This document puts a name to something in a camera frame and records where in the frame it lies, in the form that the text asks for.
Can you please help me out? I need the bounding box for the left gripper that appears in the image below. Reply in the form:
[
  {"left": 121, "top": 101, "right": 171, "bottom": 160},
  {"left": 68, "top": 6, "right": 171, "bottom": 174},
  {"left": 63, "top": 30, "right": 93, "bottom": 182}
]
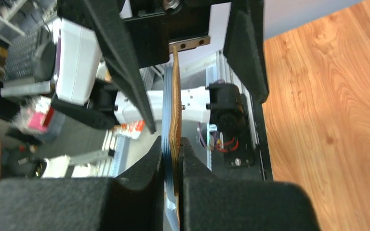
[{"left": 57, "top": 0, "right": 270, "bottom": 135}]

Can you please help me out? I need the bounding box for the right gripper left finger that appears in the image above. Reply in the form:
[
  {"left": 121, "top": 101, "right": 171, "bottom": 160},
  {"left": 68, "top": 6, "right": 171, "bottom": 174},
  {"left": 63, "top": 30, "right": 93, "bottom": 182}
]
[{"left": 0, "top": 138, "right": 164, "bottom": 231}]

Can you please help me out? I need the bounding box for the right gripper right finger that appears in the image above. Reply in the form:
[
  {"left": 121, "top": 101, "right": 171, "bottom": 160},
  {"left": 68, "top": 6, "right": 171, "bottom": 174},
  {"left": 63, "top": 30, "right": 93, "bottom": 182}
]
[{"left": 179, "top": 138, "right": 320, "bottom": 231}]

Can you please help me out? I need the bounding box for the brown leather card holder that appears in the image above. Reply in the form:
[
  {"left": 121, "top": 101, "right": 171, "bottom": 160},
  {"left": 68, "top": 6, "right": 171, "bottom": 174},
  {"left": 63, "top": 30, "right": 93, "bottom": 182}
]
[{"left": 161, "top": 47, "right": 182, "bottom": 231}]

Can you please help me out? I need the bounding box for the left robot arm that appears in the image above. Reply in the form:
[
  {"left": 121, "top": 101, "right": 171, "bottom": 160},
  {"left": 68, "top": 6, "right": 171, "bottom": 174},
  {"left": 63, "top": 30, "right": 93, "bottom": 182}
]
[{"left": 51, "top": 0, "right": 269, "bottom": 134}]

